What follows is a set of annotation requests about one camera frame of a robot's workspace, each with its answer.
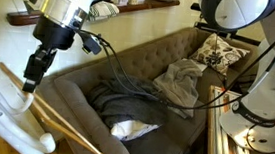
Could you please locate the white crumpled cloth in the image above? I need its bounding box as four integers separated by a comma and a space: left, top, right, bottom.
109, 118, 162, 146

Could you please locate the black stereo camera bar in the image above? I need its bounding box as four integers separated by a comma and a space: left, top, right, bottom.
189, 1, 204, 12

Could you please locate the wooden clothes hanger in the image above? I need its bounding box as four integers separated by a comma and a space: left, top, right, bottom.
0, 62, 113, 154

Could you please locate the light grey towel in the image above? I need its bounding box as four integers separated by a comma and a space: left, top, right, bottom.
149, 55, 205, 121

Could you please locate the green striped folded cloth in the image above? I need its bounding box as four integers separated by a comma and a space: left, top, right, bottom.
87, 0, 121, 25

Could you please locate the thin black base cable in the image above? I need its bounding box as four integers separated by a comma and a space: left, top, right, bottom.
244, 121, 275, 154

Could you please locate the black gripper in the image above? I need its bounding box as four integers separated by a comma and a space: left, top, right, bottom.
21, 13, 79, 97

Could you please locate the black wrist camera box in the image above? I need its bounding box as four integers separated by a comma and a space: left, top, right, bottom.
76, 31, 104, 57

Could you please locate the dark wooden wall shelf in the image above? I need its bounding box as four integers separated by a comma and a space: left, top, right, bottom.
4, 0, 181, 41

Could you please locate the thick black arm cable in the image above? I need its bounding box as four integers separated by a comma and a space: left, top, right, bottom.
71, 3, 275, 119

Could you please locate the dark grey blanket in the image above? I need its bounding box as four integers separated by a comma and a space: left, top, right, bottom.
83, 71, 172, 135

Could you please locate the floral patterned pillow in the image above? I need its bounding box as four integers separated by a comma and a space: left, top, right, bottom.
187, 31, 252, 80

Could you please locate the black metal rail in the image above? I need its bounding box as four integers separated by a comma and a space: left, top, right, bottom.
193, 21, 263, 48

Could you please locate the grey-brown tufted sofa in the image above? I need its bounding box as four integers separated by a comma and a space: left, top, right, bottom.
29, 12, 273, 154

